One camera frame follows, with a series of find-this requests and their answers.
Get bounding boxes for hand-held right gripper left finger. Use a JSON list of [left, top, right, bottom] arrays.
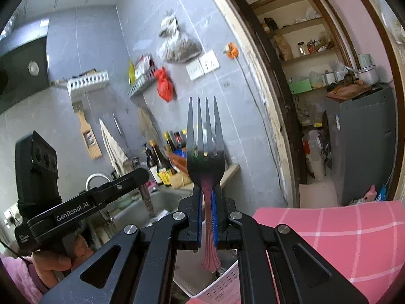
[[38, 185, 203, 304]]

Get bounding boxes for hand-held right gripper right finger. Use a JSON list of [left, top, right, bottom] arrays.
[[212, 184, 370, 304]]

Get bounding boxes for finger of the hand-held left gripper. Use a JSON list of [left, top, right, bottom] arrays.
[[85, 168, 150, 208]]

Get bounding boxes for metal fork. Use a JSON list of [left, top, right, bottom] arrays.
[[186, 97, 226, 274]]

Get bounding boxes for white plastic utensil basket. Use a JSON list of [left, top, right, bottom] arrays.
[[173, 250, 241, 304]]

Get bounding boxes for person's left forearm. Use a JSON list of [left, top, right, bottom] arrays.
[[0, 253, 49, 304]]

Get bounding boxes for person's left hand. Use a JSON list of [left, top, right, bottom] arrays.
[[32, 233, 91, 292]]

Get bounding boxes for chrome faucet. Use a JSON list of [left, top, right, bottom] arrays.
[[86, 173, 112, 191]]

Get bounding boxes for beige hanging towel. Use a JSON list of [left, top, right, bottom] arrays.
[[99, 119, 129, 175]]

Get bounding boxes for dark sauce bottle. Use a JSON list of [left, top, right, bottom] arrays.
[[145, 139, 175, 186]]

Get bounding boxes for steel kitchen sink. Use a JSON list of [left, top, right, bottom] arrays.
[[108, 186, 194, 229]]

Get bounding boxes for brown paper bag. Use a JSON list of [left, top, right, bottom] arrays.
[[172, 171, 194, 189]]

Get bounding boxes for hanging metal tongs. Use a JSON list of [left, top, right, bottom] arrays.
[[113, 114, 131, 153]]

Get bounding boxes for wooden grater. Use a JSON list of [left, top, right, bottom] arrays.
[[72, 100, 104, 161]]

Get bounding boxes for red plastic bag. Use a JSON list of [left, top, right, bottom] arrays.
[[154, 66, 175, 103]]

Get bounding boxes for black range hood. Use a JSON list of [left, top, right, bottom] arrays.
[[0, 19, 51, 115]]

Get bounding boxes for pink checked tablecloth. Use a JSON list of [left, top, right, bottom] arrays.
[[251, 200, 405, 304]]

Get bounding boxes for red white packet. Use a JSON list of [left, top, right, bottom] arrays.
[[135, 54, 156, 77]]

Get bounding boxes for clear plastic bag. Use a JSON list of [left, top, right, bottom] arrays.
[[157, 14, 203, 64]]

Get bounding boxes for green box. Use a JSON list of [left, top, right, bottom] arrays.
[[289, 79, 313, 96]]

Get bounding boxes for wooden cutting board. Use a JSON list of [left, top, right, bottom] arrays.
[[326, 83, 373, 102]]

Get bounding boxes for wooden storage shelf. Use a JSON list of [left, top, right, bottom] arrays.
[[249, 0, 353, 97]]

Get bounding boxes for white enamel pot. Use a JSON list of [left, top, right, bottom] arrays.
[[346, 64, 379, 85]]

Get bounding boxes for metal wall shelf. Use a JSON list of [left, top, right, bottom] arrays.
[[127, 66, 159, 99]]

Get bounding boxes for white wall rack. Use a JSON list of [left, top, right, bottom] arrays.
[[66, 70, 110, 98]]

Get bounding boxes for white wall switch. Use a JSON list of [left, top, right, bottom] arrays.
[[185, 60, 205, 82]]

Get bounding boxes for brown wooden door frame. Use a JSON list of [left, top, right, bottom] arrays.
[[232, 0, 305, 208]]

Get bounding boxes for white wall socket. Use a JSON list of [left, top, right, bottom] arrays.
[[199, 50, 221, 72]]

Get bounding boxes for orange wall hook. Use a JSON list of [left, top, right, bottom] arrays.
[[223, 42, 240, 59]]

